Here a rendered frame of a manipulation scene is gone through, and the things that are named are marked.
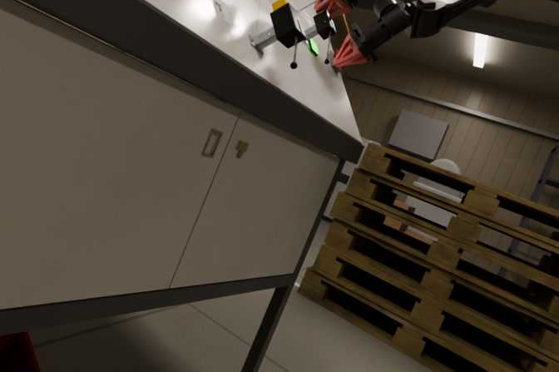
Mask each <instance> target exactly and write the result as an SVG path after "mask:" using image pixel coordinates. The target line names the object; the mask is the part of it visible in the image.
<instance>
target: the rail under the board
mask: <svg viewBox="0 0 559 372"><path fill-rule="evenodd" d="M21 1H23V2H25V3H27V4H29V5H31V6H33V7H35V8H37V9H39V10H41V11H43V12H45V13H47V14H49V15H51V16H53V17H55V18H57V19H59V20H61V21H63V22H66V23H68V24H70V25H72V26H73V27H76V28H78V29H80V30H82V31H83V32H86V33H88V34H90V35H92V36H93V37H96V38H98V39H100V40H102V41H103V42H106V43H108V44H110V45H112V46H113V47H116V48H118V49H120V50H122V51H124V52H127V53H129V54H131V55H132V56H134V57H137V58H139V59H141V60H142V61H144V62H147V63H149V64H151V65H152V66H154V67H157V68H159V69H161V70H162V71H164V72H167V73H169V74H171V75H172V76H174V77H177V78H179V79H181V80H183V81H185V82H188V83H190V84H191V85H193V86H195V87H198V88H200V89H201V90H203V91H205V92H208V93H209V94H211V95H213V96H215V97H218V98H219V99H221V100H223V101H225V102H228V103H229V104H231V105H233V106H235V107H238V108H240V109H242V110H244V111H246V112H248V113H250V114H252V115H254V116H256V117H258V118H260V119H262V120H264V121H266V122H268V123H270V124H272V125H274V126H277V127H278V128H280V129H282V130H284V131H287V132H288V133H290V134H292V135H294V136H297V137H299V138H301V139H303V140H305V141H307V142H309V143H311V144H313V145H315V146H317V147H319V148H321V149H323V150H325V151H327V152H329V153H331V154H333V155H335V156H337V157H339V158H342V159H344V160H346V161H349V162H352V163H353V164H356V165H357V164H358V161H359V158H360V156H361V154H362V151H363V149H364V145H362V144H361V143H359V142H358V141H356V140H354V139H353V138H352V137H350V136H348V135H347V134H345V133H344V132H342V131H340V130H339V129H338V128H336V127H335V126H333V125H331V124H330V123H328V122H327V121H325V120H324V119H323V118H321V117H319V116H317V115H316V114H314V113H313V112H312V111H310V110H309V109H307V108H306V107H303V106H302V105H300V104H299V103H298V102H296V101H295V100H293V99H292V98H290V97H288V96H286V95H285V94H284V93H283V92H281V91H279V90H278V89H276V88H275V87H273V86H271V85H270V84H269V83H267V82H265V81H264V80H262V79H261V78H259V77H257V76H256V75H255V74H253V73H252V72H250V71H248V70H247V69H245V68H244V67H242V66H241V65H240V64H238V63H236V62H234V61H233V60H231V59H230V58H228V57H227V56H226V55H224V54H222V53H221V52H219V51H217V50H216V49H214V48H213V47H212V46H210V45H209V44H207V43H205V42H203V41H202V40H200V39H199V38H198V37H196V36H195V35H193V34H192V33H190V32H188V31H186V30H185V29H184V28H183V27H181V26H179V25H178V24H176V23H175V22H172V21H171V20H170V19H169V18H167V17H165V16H164V15H162V14H161V13H159V12H157V11H156V10H155V9H153V8H152V7H150V6H148V5H147V4H145V3H144V2H142V1H141V0H21Z"/></svg>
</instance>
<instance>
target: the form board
mask: <svg viewBox="0 0 559 372"><path fill-rule="evenodd" d="M141 1H142V2H144V3H145V4H147V5H148V6H150V7H152V8H153V9H155V10H156V11H157V12H159V13H161V14H162V15H164V16H165V17H167V18H169V19H170V20H171V21H172V22H175V23H176V24H178V25H179V26H181V27H183V28H184V29H185V30H186V31H188V32H190V33H192V34H193V35H195V36H196V37H198V38H199V39H200V40H202V41H203V42H205V43H207V44H209V45H210V46H212V47H213V48H214V49H216V50H217V51H219V52H221V53H222V54H224V55H226V56H227V57H228V58H230V59H231V60H233V61H234V62H236V63H238V64H240V65H241V66H242V67H244V68H245V69H247V70H248V71H250V72H252V73H253V74H255V75H256V76H257V77H259V78H261V79H262V80H264V81H265V82H267V83H269V84H270V85H271V86H273V87H275V88H276V89H278V90H279V91H281V92H283V93H284V94H285V95H286V96H288V97H290V98H292V99H293V100H295V101H296V102H298V103H299V104H300V105H302V106H303V107H306V108H307V109H309V110H310V111H312V112H313V113H314V114H316V115H317V116H319V117H321V118H323V119H324V120H325V121H327V122H328V123H330V124H331V125H333V126H335V127H336V128H338V129H339V130H340V131H342V132H344V133H345V134H347V135H348V136H350V137H352V138H353V139H354V140H356V141H358V142H359V143H361V144H363V143H362V140H361V137H360V134H359V129H358V127H357V124H356V121H355V119H354V114H353V111H352V108H351V106H350V103H349V99H348V96H347V92H346V90H345V87H344V83H343V80H342V77H341V75H340V72H336V71H335V70H334V69H333V68H332V67H331V64H330V62H329V64H327V65H326V64H324V60H325V58H326V56H327V48H328V40H329V39H328V38H327V39H325V40H323V38H322V37H321V36H320V35H317V36H315V37H312V38H311V39H312V40H313V41H314V43H315V44H316V45H317V48H318V51H319V54H318V56H316V55H315V54H314V53H313V52H312V51H311V50H310V46H309V41H307V43H308V45H307V44H306V43H305V42H304V41H302V42H300V43H298V44H297V49H296V58H295V62H296V63H297V65H298V66H297V68H296V69H292V68H291V67H290V63H292V62H293V56H294V46H292V47H291V48H289V49H288V48H287V47H285V46H284V45H283V44H282V43H281V42H279V41H276V42H274V43H272V44H270V45H269V46H268V47H265V48H263V51H264V54H263V53H261V52H260V51H258V50H257V49H256V48H254V47H253V46H251V45H250V39H249V34H250V35H251V36H252V37H256V36H258V35H259V34H261V33H262V32H264V31H266V30H268V29H269V28H271V27H273V24H272V21H271V17H270V13H271V12H273V8H272V3H274V2H276V1H278V0H222V1H224V2H225V3H226V4H227V6H228V9H229V13H230V19H231V22H232V26H231V25H230V24H229V23H228V22H227V21H225V20H224V19H223V18H221V17H219V16H218V15H217V14H215V8H214V3H213V0H141ZM287 1H288V2H289V3H290V4H291V5H292V6H293V8H294V9H295V10H296V9H297V10H300V9H301V8H303V7H305V6H307V5H309V4H311V3H312V2H314V1H315V0H287Z"/></svg>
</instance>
